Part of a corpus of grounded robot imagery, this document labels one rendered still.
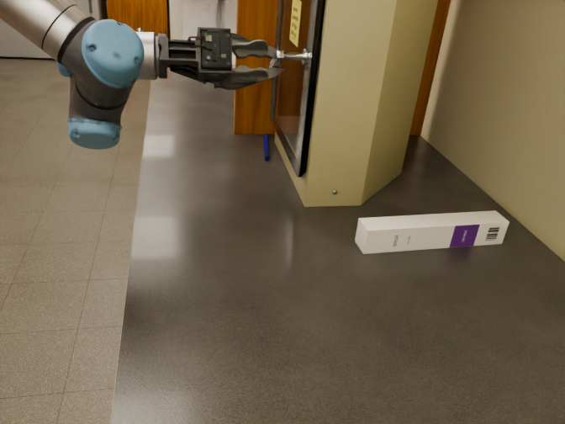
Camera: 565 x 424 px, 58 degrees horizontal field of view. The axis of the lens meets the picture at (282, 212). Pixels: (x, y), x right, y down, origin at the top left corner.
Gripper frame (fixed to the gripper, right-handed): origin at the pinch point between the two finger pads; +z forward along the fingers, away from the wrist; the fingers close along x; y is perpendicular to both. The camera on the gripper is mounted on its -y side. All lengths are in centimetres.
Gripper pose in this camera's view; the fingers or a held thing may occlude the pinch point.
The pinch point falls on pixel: (275, 63)
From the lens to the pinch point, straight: 93.4
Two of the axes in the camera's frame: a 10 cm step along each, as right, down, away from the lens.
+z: 9.8, -0.2, 2.0
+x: -0.1, -10.0, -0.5
